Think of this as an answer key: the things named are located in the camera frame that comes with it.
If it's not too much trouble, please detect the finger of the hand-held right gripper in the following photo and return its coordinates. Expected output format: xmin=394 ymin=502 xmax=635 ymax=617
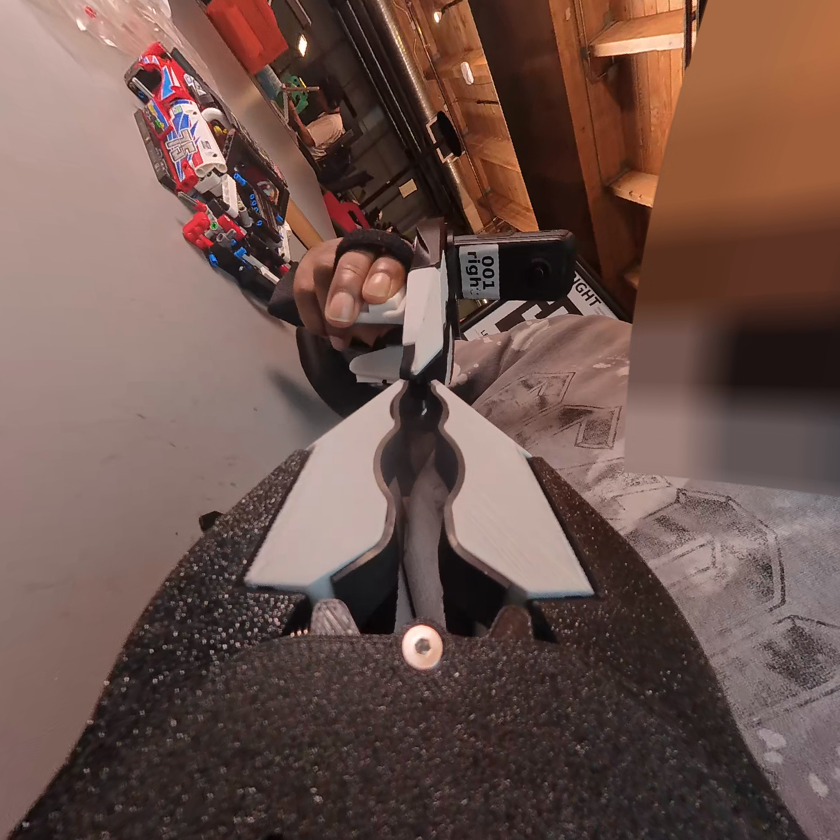
xmin=440 ymin=305 xmax=462 ymax=388
xmin=399 ymin=264 xmax=450 ymax=383

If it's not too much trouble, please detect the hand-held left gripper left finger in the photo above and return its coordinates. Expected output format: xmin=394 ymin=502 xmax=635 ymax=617
xmin=243 ymin=382 xmax=412 ymax=599

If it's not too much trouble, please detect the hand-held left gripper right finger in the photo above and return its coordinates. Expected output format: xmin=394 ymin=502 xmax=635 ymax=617
xmin=428 ymin=385 xmax=596 ymax=600

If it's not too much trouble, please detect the person's right hand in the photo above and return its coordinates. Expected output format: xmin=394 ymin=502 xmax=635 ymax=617
xmin=292 ymin=238 xmax=410 ymax=353

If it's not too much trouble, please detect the black bordered marker board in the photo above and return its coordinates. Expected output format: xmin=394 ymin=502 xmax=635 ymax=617
xmin=459 ymin=261 xmax=626 ymax=343

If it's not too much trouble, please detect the black chair armrest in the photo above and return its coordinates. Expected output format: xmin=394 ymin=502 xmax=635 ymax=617
xmin=295 ymin=327 xmax=370 ymax=419

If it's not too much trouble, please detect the red plastic object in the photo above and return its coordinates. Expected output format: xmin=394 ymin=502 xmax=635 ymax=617
xmin=323 ymin=189 xmax=373 ymax=235

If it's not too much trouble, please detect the wooden shelf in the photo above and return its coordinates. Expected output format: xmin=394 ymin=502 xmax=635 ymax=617
xmin=605 ymin=169 xmax=658 ymax=209
xmin=586 ymin=26 xmax=686 ymax=61

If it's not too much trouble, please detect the black flat box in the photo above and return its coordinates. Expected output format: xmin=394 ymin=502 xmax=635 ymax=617
xmin=134 ymin=59 xmax=291 ymax=263

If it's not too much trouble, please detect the pile of loose lego parts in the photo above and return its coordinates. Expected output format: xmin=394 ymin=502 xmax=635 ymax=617
xmin=182 ymin=169 xmax=294 ymax=291

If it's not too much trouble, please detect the red white toy brick car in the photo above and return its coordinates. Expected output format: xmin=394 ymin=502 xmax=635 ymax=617
xmin=123 ymin=41 xmax=232 ymax=196

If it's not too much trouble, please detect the red armchair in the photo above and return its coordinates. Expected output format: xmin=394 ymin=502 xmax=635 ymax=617
xmin=202 ymin=0 xmax=291 ymax=77

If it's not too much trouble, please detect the clear plastic bag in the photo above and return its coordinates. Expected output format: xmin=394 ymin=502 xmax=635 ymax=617
xmin=72 ymin=0 xmax=173 ymax=48

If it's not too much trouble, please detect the metal duct pipe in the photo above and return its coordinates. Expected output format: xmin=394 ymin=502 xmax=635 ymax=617
xmin=364 ymin=0 xmax=463 ymax=161

